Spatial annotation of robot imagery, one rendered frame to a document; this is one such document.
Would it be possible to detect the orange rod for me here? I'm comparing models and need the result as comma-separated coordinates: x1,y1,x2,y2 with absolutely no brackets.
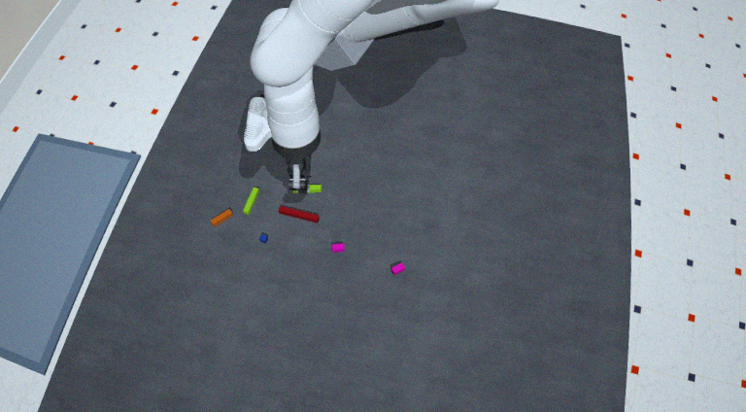
211,209,233,227

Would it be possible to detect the lime green rod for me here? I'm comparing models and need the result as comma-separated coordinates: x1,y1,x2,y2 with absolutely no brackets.
293,185,322,193
243,188,259,215

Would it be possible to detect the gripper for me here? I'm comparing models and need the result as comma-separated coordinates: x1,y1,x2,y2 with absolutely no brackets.
271,131,321,193

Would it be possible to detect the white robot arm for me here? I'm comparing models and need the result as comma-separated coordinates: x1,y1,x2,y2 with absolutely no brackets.
244,0,499,152

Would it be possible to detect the red rod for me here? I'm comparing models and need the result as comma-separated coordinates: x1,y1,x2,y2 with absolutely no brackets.
279,206,320,223

